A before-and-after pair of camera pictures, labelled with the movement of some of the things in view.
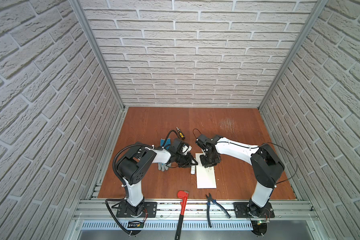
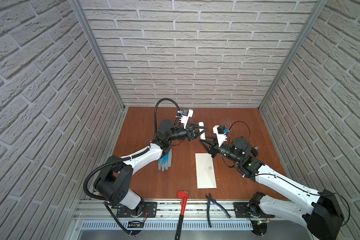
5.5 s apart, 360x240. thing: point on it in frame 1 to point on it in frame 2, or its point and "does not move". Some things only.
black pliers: x=209 y=198 does not move
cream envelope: x=205 y=177 does not move
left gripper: x=189 y=161 to x=191 y=134
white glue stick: x=192 y=169 to x=202 y=136
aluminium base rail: x=97 y=219 does not move
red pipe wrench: x=181 y=194 does not move
